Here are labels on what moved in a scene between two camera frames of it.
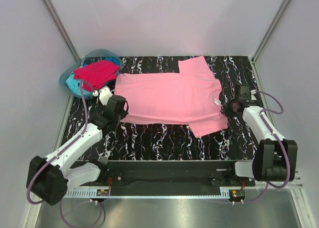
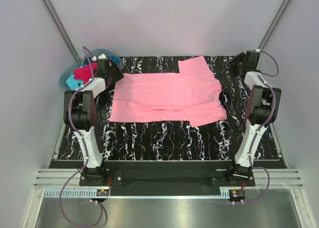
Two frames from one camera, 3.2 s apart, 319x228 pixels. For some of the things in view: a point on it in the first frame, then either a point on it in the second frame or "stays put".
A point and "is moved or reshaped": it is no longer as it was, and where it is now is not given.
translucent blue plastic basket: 92,57 stays put
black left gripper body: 121,115 → 114,74
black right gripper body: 229,109 → 236,63
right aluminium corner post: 268,32 stays put
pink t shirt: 191,97 is moved or reshaped
